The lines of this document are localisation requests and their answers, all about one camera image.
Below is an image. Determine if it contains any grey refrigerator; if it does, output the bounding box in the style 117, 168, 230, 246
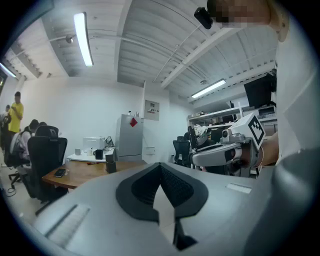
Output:
116, 113, 145, 161

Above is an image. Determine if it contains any brown pen holder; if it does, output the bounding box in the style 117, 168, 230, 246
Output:
104, 153, 118, 174

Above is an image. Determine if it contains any person's white shirt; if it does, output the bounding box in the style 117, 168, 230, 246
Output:
273, 9, 320, 167

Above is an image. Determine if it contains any white box appliance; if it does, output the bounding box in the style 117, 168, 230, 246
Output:
82, 136, 106, 151

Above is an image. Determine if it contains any grey wall electrical panel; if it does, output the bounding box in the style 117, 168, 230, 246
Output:
143, 99, 161, 122

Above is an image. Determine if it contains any colourful jacket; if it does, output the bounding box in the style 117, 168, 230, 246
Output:
194, 124, 209, 140

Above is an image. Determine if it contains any wooden table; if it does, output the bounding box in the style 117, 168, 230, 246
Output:
41, 159, 149, 190

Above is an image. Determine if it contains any black wall monitor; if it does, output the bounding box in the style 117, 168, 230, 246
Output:
243, 71, 278, 109

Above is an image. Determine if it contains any white storage shelf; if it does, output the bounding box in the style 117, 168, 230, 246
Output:
187, 101, 278, 133

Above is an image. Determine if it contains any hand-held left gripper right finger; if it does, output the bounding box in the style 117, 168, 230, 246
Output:
159, 162, 275, 256

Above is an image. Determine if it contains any white table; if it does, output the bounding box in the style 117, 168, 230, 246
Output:
66, 146, 116, 164

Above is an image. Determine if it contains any white ceiling pipe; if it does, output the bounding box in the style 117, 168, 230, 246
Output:
152, 24, 202, 84

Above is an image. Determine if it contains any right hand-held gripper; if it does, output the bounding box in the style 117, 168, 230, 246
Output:
190, 112, 266, 176

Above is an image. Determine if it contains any long ceiling light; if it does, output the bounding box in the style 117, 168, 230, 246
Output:
73, 11, 95, 68
191, 78, 227, 99
0, 62, 17, 79

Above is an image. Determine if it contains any black head camera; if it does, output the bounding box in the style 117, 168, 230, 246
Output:
194, 7, 214, 30

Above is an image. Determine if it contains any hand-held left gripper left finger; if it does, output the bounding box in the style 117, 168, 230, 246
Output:
32, 162, 174, 256

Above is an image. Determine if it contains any person's right forearm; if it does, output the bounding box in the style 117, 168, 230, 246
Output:
259, 131, 280, 167

